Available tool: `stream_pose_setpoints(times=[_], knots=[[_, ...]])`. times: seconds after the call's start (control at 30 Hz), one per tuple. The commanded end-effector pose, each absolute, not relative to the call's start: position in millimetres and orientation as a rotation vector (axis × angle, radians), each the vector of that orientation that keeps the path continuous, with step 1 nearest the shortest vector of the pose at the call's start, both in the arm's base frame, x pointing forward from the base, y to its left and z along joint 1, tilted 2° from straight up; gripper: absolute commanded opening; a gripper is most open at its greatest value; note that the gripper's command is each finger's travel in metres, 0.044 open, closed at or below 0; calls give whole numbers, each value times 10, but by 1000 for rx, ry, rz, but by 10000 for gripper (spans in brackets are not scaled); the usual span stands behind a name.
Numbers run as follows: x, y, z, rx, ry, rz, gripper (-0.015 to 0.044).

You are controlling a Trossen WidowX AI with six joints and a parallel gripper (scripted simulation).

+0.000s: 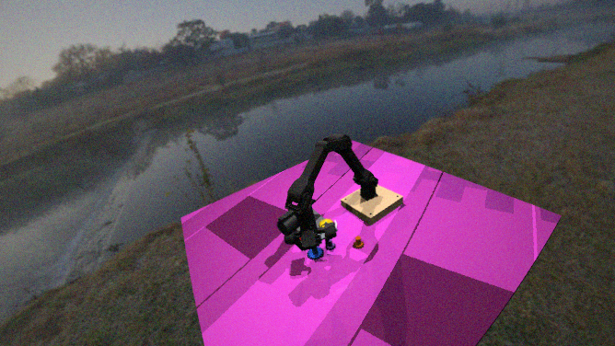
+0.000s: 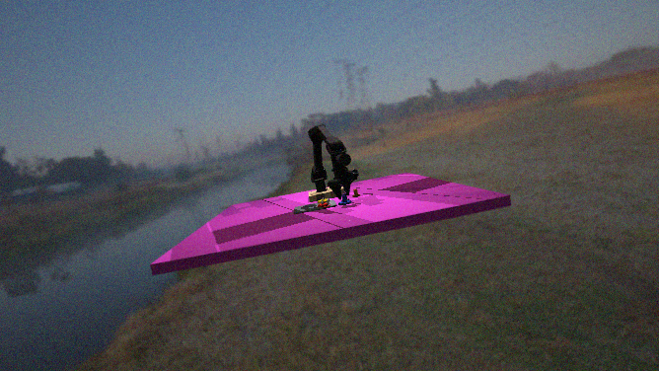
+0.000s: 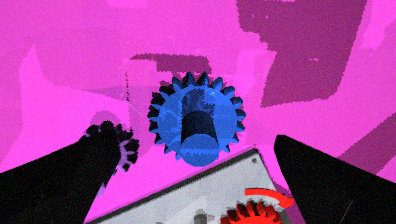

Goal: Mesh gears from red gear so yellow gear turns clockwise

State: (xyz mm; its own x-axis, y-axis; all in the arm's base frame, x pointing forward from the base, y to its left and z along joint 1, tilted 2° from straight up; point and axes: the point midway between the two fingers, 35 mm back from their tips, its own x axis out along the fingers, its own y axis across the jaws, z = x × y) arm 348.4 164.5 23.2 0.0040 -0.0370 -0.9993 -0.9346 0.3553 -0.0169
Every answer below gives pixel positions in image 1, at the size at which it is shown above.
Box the blue gear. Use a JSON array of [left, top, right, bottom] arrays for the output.
[[307, 247, 324, 260]]

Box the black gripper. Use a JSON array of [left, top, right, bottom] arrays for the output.
[[284, 216, 337, 251]]

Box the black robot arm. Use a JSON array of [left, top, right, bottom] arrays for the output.
[[277, 133, 379, 250]]

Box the yellow gear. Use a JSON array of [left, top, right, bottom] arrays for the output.
[[319, 219, 333, 227]]

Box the orange gear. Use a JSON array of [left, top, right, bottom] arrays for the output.
[[354, 236, 364, 249]]

